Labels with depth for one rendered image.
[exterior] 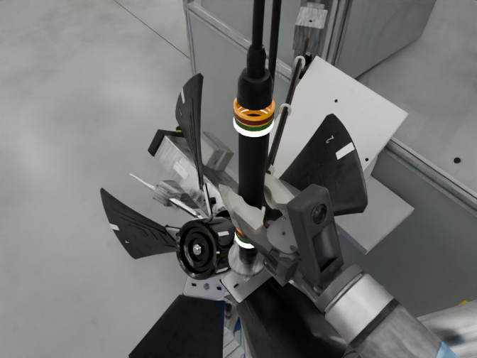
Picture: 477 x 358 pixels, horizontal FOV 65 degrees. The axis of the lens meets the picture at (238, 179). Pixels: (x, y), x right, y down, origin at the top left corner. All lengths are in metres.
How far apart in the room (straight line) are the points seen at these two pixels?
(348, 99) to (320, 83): 0.08
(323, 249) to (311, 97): 0.56
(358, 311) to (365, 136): 0.50
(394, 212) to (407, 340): 0.90
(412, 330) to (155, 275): 1.76
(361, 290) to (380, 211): 0.87
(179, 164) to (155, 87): 2.10
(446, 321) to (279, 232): 0.25
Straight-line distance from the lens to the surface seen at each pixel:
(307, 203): 0.40
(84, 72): 3.41
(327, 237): 0.44
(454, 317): 0.59
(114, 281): 2.15
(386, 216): 1.31
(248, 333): 0.75
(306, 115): 0.94
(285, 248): 0.47
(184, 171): 1.00
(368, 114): 0.88
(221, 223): 0.76
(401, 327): 0.46
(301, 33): 1.02
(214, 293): 0.86
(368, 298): 0.46
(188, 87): 0.83
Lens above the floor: 1.90
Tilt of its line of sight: 52 degrees down
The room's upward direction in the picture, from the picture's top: straight up
